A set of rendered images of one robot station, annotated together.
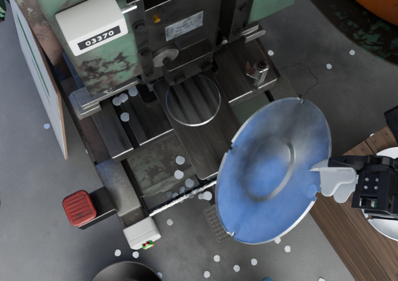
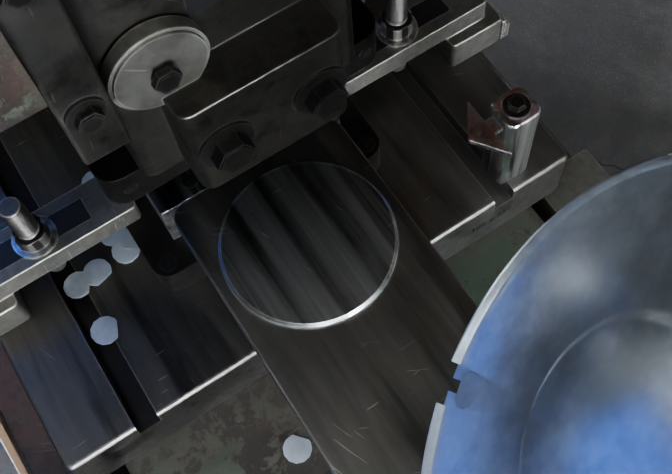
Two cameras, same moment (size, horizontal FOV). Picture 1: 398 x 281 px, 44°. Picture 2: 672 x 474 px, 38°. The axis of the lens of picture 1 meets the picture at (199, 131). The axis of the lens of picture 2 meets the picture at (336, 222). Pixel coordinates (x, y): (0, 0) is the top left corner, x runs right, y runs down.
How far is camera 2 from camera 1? 46 cm
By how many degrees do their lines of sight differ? 10
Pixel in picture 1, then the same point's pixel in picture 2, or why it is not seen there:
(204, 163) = (368, 453)
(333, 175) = not seen: outside the picture
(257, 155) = (559, 398)
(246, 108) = (485, 260)
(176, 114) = (258, 297)
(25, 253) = not seen: outside the picture
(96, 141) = (34, 422)
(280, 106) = (615, 204)
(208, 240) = not seen: outside the picture
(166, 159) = (252, 453)
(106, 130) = (47, 381)
